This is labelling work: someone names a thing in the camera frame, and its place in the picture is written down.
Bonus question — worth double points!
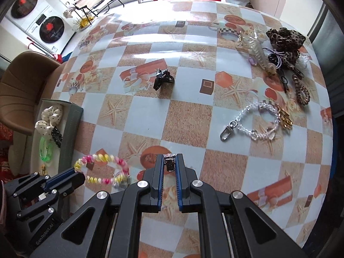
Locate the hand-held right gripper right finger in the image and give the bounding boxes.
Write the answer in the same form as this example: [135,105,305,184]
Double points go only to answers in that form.
[175,153,307,258]

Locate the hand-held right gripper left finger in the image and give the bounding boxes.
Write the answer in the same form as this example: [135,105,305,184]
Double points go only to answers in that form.
[48,153,165,258]

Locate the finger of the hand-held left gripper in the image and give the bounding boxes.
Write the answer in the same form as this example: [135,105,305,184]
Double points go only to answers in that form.
[16,190,68,221]
[5,167,86,198]

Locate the silver rhinestone hair clip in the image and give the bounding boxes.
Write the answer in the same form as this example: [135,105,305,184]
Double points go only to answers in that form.
[164,153,177,173]

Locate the green hoop bangles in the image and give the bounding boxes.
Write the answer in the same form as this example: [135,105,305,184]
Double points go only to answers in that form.
[40,137,54,162]

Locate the dark beaded hair clip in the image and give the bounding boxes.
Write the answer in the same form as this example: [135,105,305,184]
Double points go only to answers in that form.
[51,126,64,148]

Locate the pink yellow bead bracelet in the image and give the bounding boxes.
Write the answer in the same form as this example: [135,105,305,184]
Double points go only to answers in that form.
[74,153,131,189]

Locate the grey cardboard box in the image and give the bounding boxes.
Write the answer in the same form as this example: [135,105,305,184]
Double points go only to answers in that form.
[29,99,84,184]

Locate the white polka dot scrunchie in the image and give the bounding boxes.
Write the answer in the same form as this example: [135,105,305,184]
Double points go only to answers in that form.
[35,104,64,140]

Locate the beige seat cushion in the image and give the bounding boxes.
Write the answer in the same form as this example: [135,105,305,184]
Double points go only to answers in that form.
[8,134,37,175]

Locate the red patterned cushion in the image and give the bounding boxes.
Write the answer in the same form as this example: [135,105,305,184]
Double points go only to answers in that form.
[0,124,14,152]

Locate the brown leather chair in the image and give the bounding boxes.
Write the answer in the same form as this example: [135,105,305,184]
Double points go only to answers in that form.
[0,51,68,135]

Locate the black claw clip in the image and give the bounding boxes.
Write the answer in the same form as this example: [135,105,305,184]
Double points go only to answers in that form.
[153,69,175,91]

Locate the white washing machine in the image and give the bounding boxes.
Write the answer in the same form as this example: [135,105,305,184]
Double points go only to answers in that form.
[27,5,76,54]

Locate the clear claw clip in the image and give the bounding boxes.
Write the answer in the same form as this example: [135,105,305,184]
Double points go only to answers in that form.
[236,31,276,73]

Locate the black folding chair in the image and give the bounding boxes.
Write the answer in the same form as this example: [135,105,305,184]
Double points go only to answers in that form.
[74,0,125,19]

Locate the leopard print scrunchie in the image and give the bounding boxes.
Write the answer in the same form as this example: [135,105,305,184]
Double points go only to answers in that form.
[266,28,306,69]

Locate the white dryer with dark door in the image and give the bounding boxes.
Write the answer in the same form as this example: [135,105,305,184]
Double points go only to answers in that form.
[5,0,50,31]

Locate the grey refrigerator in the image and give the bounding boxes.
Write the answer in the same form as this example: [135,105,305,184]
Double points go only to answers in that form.
[306,0,344,113]

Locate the clear bead chain with clasp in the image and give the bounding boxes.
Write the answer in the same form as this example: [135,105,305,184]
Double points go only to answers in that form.
[220,101,293,142]

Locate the brown spiral hair tie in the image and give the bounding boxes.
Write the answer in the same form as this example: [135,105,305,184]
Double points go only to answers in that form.
[292,75,310,105]

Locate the yellow wire basket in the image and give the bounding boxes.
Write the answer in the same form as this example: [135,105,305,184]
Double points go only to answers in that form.
[72,16,91,30]

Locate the black hair tie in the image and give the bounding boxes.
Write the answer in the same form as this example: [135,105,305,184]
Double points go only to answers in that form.
[269,51,290,91]

